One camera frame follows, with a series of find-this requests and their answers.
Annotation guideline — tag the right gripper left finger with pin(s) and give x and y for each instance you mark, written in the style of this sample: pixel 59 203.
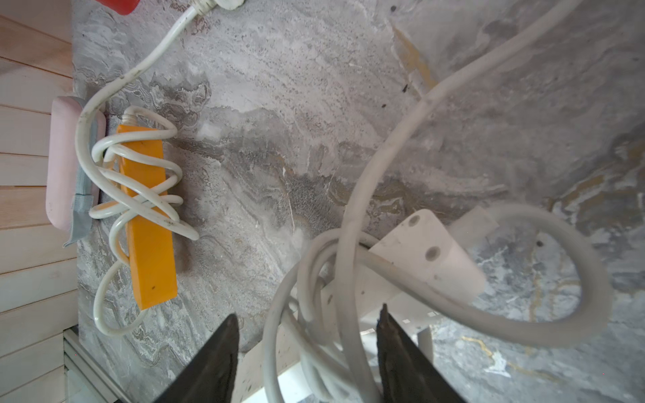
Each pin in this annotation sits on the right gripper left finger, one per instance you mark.
pixel 210 376

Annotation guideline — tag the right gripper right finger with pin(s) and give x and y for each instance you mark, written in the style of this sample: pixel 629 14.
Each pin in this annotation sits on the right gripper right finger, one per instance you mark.
pixel 406 373

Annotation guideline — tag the white power strip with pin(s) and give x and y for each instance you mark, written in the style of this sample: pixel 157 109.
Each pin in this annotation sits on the white power strip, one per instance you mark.
pixel 301 355

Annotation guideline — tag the yellow power strip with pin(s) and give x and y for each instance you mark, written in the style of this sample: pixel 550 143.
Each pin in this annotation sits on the yellow power strip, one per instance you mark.
pixel 152 262

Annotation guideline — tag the pink case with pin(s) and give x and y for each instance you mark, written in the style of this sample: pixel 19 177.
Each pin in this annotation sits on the pink case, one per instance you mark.
pixel 70 194

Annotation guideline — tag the red metal pencil cup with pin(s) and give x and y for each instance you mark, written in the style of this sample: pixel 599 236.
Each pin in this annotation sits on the red metal pencil cup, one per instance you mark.
pixel 122 7

